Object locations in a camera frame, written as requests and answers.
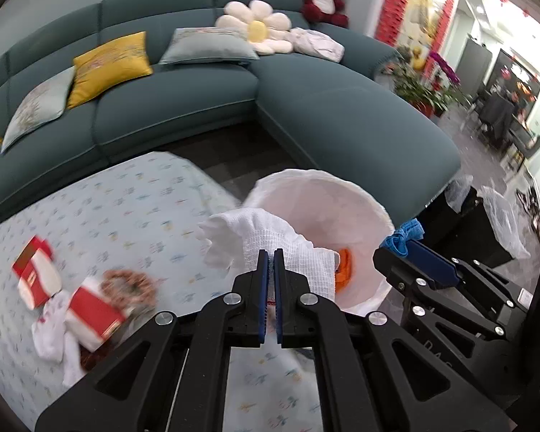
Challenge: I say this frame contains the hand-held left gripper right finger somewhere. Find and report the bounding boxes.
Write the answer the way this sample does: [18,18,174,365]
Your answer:
[274,248,513,432]

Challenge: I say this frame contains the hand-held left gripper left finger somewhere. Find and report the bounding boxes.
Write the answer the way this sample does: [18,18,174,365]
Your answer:
[35,249,271,432]

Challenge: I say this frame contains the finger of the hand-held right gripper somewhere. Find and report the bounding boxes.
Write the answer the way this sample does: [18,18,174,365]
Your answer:
[451,257,530,315]
[373,238,509,342]

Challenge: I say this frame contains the blue cloth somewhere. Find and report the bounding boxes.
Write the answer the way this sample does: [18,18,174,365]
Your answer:
[384,218,425,257]

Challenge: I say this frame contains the white cloth towel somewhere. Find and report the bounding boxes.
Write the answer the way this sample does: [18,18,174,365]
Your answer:
[198,207,340,311]

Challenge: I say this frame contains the white-lined trash bin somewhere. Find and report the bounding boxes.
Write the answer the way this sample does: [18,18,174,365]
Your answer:
[243,168,396,318]

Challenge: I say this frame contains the red carton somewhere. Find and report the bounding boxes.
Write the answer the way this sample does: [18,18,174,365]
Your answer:
[67,276,127,352]

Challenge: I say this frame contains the red and white paper cup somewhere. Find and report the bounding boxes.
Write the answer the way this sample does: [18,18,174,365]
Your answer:
[12,235,64,311]

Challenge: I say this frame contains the orange wrapper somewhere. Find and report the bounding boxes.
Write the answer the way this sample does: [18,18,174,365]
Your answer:
[334,247,357,295]

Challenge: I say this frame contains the light blue printed tablecloth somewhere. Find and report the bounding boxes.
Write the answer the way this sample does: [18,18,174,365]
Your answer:
[0,150,325,432]

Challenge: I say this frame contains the dark chair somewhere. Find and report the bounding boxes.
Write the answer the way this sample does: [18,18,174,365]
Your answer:
[474,96,516,149]

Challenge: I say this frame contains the teal sofa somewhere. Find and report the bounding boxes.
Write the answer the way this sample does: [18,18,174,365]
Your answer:
[0,0,462,235]

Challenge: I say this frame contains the green potted plants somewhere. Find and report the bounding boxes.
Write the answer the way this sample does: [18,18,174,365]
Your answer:
[389,47,466,118]

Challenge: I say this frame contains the purple orchid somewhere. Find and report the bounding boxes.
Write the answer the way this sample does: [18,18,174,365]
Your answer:
[427,51,460,86]

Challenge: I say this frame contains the white crumpled tissue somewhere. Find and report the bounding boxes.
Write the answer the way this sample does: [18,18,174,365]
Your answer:
[31,290,88,388]

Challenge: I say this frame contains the white folded cloth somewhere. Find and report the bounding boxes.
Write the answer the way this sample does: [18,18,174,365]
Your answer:
[289,27,345,64]

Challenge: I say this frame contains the pale floral cushion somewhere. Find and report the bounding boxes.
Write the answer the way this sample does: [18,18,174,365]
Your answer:
[1,67,76,154]
[158,27,261,66]

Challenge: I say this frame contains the white flower pillow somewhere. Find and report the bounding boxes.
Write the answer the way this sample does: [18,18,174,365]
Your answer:
[215,0,293,56]

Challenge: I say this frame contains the brown beaded ring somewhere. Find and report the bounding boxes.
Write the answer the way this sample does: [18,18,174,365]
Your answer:
[100,270,158,311]

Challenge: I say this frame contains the red wall decoration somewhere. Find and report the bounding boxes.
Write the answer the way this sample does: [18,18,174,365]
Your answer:
[374,0,462,68]

